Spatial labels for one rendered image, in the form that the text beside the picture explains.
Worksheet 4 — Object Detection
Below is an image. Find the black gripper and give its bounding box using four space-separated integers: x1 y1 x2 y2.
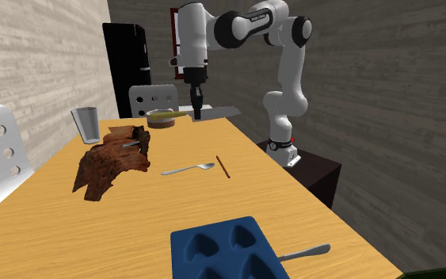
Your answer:
183 66 209 120

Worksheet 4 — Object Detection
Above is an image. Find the brown bowl with white rim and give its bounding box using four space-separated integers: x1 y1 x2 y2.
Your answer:
146 109 177 130

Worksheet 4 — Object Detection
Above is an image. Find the silver spoon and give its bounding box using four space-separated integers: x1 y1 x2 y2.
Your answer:
160 162 216 177

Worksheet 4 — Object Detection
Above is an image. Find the brown pencil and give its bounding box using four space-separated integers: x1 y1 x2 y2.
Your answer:
215 155 231 180

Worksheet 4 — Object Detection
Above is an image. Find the black refrigerator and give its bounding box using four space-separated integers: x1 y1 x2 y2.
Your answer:
102 22 152 119

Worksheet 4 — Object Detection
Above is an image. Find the wooden table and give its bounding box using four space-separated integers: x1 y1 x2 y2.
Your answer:
0 115 403 279

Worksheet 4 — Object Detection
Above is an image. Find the rough brown bark piece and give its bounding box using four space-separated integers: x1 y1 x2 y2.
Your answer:
71 124 152 203

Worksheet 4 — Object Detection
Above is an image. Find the grey cup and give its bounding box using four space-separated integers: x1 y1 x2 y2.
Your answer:
71 106 101 145

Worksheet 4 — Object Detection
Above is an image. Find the dark robot stand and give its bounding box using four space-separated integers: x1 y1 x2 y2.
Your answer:
256 139 342 210

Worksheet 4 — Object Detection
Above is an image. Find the blue moulded baking tray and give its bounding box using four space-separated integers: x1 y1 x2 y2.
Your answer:
170 216 292 279

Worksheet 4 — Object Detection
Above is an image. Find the yellow handled kitchen knife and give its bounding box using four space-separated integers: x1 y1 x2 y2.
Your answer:
150 105 242 123

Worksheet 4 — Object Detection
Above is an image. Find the red framed wall picture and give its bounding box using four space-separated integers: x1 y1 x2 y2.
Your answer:
170 7 187 81

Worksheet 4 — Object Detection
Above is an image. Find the silver cutlery handle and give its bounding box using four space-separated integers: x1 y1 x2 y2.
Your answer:
277 243 332 264

